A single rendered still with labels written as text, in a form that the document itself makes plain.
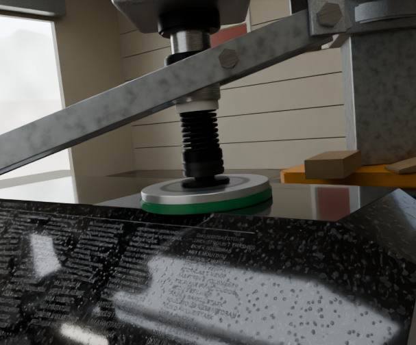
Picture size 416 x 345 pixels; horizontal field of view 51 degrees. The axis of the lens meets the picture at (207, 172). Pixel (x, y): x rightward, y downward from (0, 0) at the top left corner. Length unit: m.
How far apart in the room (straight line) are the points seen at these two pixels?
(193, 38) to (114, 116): 0.17
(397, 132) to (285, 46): 0.74
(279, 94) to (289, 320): 7.17
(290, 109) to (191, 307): 7.07
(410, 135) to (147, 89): 0.88
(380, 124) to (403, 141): 0.08
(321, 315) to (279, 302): 0.05
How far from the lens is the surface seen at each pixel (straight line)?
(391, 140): 1.35
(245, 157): 8.06
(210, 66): 0.67
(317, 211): 0.59
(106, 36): 9.98
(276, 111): 7.64
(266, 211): 0.60
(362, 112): 1.34
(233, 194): 0.64
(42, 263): 0.83
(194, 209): 0.63
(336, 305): 0.51
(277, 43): 0.68
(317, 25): 0.67
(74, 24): 9.54
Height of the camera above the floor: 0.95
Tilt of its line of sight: 7 degrees down
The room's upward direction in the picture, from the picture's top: 6 degrees counter-clockwise
